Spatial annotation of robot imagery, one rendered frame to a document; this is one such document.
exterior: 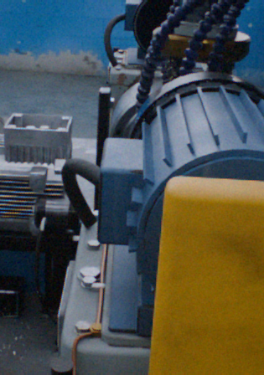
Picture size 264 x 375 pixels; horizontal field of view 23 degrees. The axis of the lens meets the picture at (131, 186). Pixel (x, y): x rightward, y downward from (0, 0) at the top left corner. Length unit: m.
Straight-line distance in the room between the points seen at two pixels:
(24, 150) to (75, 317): 0.65
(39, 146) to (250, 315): 0.81
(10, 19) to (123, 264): 6.33
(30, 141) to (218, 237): 0.81
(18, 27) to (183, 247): 6.54
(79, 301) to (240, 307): 0.22
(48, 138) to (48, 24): 5.69
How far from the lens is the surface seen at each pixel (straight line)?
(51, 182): 1.21
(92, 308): 0.64
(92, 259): 0.72
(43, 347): 1.19
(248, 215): 0.44
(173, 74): 1.17
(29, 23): 6.91
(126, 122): 1.46
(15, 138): 1.22
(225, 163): 0.50
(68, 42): 6.88
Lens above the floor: 1.51
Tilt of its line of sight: 22 degrees down
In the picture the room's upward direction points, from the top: 4 degrees clockwise
